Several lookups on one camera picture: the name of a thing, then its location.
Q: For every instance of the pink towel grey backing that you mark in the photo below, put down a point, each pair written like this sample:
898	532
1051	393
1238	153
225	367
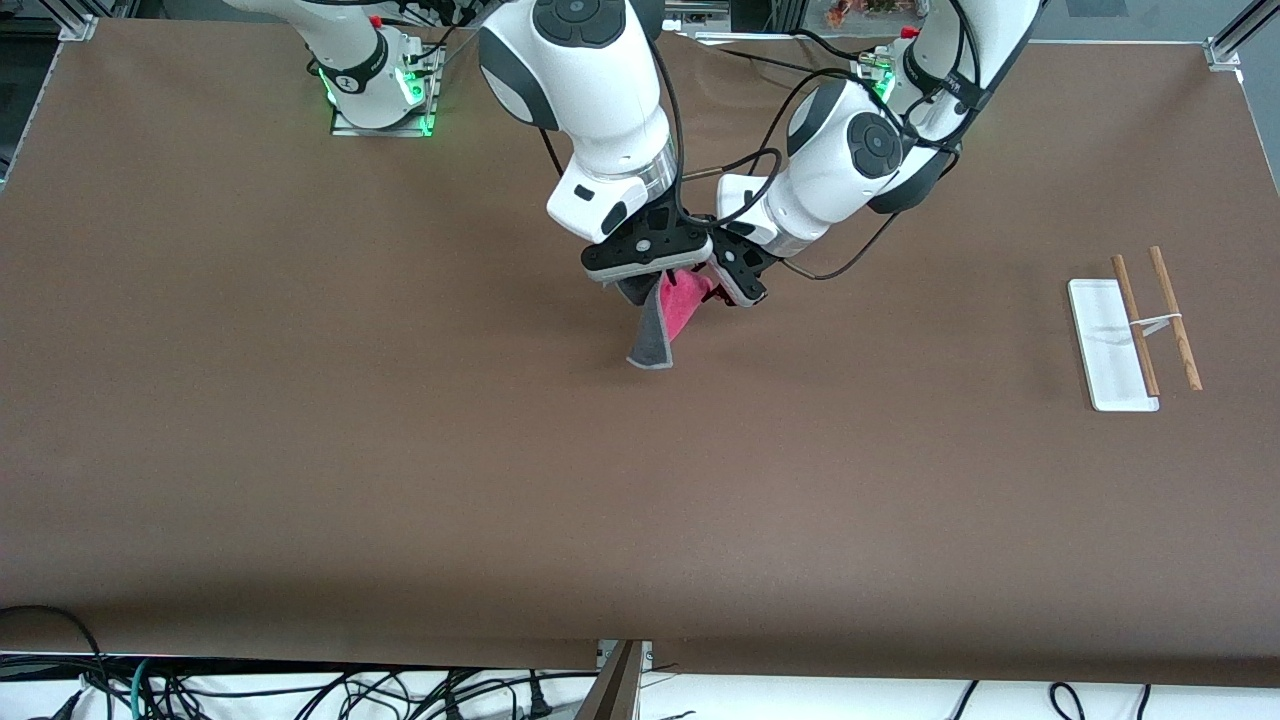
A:
680	310

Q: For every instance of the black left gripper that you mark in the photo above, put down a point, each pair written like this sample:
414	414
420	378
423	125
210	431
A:
757	258

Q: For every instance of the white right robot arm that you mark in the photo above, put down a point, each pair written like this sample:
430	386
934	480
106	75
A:
590	90

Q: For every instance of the grey power strip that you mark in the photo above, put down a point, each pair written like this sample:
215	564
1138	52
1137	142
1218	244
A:
700	15

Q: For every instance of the aluminium frame profile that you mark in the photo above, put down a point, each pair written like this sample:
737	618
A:
75	20
1235	40

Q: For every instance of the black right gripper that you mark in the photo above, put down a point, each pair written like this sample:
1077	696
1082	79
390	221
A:
634	290

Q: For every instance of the small metal bracket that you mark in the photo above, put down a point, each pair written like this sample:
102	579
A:
646	655

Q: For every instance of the orange red object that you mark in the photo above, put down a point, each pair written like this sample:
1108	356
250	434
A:
860	10

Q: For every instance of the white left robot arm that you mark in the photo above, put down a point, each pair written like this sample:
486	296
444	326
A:
840	160

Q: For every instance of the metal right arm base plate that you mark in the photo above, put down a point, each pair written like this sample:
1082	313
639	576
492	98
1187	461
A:
385	130

